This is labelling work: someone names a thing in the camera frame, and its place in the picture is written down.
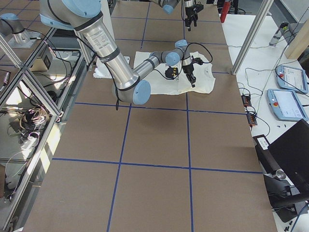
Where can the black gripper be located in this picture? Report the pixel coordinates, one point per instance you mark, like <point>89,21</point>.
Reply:
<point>187,69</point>
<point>189,11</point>

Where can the cream long-sleeve cat shirt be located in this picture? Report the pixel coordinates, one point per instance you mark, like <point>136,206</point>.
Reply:
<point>160,85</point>

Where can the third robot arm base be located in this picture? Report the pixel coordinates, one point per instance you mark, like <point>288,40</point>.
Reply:
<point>22,37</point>

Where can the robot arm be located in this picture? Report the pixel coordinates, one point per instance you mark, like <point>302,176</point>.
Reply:
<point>169,6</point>
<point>86,17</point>

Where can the red fire extinguisher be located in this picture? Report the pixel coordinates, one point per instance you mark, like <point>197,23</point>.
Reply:
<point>225,10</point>

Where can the upper orange adapter box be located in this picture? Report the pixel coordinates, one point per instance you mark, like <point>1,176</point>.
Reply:
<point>246,99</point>

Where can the orange adapter box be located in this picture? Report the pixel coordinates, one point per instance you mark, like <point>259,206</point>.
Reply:
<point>246,99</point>
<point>251,119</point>

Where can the lower orange adapter box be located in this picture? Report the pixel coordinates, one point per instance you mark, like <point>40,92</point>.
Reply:
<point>251,119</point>

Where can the handheld scanner on stand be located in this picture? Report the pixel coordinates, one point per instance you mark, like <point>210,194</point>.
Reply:
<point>279,33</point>

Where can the lower teach pendant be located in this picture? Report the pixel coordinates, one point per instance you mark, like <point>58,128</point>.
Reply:
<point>286,105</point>

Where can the teach pendant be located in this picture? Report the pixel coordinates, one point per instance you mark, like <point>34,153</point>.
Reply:
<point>286,105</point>
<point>292,79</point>

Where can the upper teach pendant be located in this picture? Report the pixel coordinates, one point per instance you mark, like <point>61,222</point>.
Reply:
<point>292,79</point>

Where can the aluminium frame post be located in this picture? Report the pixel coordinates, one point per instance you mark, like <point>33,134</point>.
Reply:
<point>258,20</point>

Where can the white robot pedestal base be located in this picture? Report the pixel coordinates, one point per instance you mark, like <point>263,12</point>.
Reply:
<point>101,70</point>

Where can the aluminium frame rack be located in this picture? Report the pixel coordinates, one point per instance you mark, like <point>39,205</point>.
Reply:
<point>36,93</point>

